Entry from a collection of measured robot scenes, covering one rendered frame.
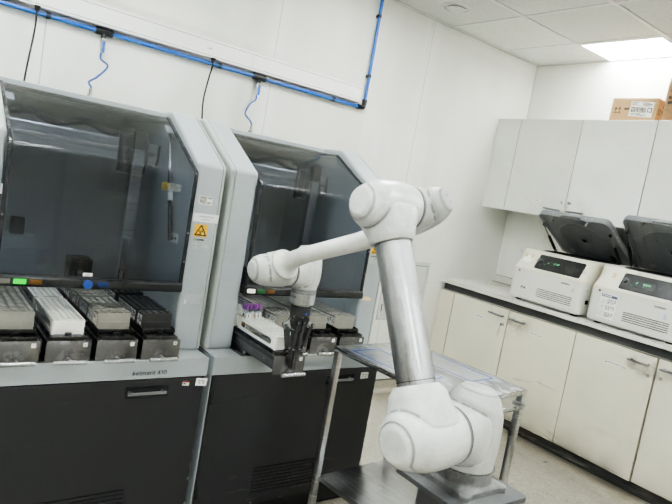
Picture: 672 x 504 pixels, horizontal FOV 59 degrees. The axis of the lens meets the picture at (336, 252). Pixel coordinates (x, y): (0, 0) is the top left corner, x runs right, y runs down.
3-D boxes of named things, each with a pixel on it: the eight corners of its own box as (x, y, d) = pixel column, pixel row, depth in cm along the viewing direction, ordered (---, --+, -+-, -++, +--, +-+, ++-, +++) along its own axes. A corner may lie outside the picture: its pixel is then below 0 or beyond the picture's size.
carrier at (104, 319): (127, 328, 211) (129, 311, 210) (129, 329, 209) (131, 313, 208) (93, 328, 203) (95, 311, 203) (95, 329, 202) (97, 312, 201)
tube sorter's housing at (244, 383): (107, 427, 313) (151, 117, 296) (248, 413, 364) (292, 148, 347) (186, 542, 229) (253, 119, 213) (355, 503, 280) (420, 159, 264)
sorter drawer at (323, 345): (233, 311, 302) (236, 293, 301) (257, 311, 311) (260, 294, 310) (314, 357, 245) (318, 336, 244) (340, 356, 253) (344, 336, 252)
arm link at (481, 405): (506, 469, 163) (522, 392, 161) (466, 482, 151) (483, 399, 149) (458, 444, 175) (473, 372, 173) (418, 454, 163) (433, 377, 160)
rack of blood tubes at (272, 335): (236, 330, 240) (238, 315, 239) (257, 330, 246) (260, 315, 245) (273, 353, 217) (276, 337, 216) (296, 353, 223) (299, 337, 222)
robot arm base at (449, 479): (516, 489, 165) (520, 470, 164) (463, 504, 151) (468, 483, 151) (466, 459, 179) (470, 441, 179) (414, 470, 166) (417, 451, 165)
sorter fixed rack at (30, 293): (18, 292, 238) (19, 277, 238) (45, 293, 244) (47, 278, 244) (32, 312, 215) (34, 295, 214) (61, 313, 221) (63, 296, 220)
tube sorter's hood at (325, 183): (191, 267, 273) (212, 128, 266) (300, 274, 310) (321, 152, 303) (243, 295, 232) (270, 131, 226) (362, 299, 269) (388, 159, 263)
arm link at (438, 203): (410, 204, 186) (380, 199, 177) (456, 179, 174) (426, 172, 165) (420, 243, 182) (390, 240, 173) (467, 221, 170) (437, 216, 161)
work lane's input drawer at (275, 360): (194, 322, 267) (197, 302, 266) (222, 322, 276) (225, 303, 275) (277, 379, 210) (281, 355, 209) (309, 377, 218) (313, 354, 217)
